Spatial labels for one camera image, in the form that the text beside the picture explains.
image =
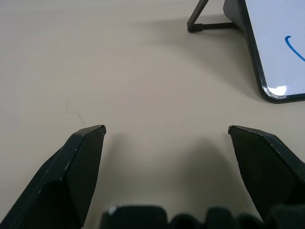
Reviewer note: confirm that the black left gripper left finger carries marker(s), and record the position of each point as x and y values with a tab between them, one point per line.
71	176

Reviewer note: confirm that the black framed whiteboard with stand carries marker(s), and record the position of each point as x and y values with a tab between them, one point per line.
274	47

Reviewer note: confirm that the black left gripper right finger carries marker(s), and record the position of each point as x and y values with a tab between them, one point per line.
267	171

